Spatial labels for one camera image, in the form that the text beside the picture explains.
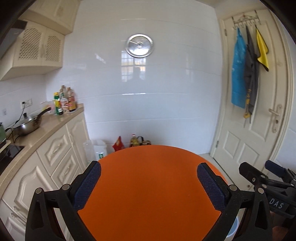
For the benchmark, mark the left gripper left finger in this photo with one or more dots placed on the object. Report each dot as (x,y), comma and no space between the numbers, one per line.
(42,223)

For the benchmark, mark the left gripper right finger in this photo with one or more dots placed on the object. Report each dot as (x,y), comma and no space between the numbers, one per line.
(229,199)

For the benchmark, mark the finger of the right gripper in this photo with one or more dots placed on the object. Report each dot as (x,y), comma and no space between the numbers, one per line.
(276,169)
(254,176)

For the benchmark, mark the light blue trash bin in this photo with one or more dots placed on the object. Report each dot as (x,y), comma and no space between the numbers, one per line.
(234,228)

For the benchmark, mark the cream lower kitchen cabinet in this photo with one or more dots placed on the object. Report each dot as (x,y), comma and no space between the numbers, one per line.
(53,155)

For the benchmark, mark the right hand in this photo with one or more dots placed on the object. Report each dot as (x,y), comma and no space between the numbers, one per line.
(279,232)

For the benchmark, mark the white panelled door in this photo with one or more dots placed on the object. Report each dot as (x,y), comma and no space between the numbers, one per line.
(257,93)

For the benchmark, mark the grey apron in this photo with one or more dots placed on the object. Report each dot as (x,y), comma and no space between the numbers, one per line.
(251,74)

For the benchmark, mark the white plastic container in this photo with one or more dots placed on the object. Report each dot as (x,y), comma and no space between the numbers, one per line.
(95,150)

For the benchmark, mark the round orange table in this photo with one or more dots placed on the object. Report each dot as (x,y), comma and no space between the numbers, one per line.
(149,193)

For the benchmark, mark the red rice bag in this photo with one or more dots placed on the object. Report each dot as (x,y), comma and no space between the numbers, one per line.
(118,145)

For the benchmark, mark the blue apron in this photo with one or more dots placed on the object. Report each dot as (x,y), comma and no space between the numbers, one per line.
(238,94)

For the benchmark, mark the yellow cloth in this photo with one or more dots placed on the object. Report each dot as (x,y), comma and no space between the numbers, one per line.
(263,50)

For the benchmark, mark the condiment bottles group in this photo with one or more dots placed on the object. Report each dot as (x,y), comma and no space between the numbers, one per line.
(64,100)

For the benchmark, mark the metal door hook rack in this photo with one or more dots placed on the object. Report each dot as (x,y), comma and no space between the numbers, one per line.
(246,19)

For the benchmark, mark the silver door handle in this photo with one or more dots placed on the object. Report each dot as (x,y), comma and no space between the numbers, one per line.
(277,117)

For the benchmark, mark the steel wok with handle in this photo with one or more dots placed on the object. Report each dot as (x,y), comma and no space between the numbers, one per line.
(29,125)

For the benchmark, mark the wall power socket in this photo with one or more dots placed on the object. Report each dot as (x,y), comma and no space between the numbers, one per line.
(27,103)

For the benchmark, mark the round silver wall cover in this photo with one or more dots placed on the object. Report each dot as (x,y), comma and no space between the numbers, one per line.
(139,46)

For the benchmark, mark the cream upper wall cabinet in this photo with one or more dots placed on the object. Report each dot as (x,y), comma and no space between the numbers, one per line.
(39,48)

